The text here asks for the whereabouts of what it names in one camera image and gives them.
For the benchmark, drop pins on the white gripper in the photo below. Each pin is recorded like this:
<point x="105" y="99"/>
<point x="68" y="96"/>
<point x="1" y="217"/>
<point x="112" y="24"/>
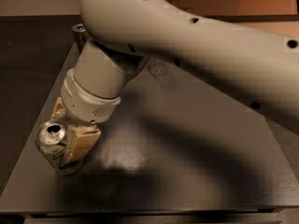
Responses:
<point x="88" y="107"/>

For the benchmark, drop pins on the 7up soda can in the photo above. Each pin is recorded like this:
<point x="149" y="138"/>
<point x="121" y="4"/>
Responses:
<point x="51" y="142"/>

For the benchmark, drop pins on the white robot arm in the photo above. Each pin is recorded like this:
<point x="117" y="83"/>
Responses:
<point x="253" y="65"/>

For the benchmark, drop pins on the tall slim dark can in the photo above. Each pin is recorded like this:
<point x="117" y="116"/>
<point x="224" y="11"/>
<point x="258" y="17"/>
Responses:
<point x="81" y="35"/>

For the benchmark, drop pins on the clear plastic water bottle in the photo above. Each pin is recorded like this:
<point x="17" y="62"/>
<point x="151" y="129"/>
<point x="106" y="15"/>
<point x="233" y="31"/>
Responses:
<point x="157" y="69"/>

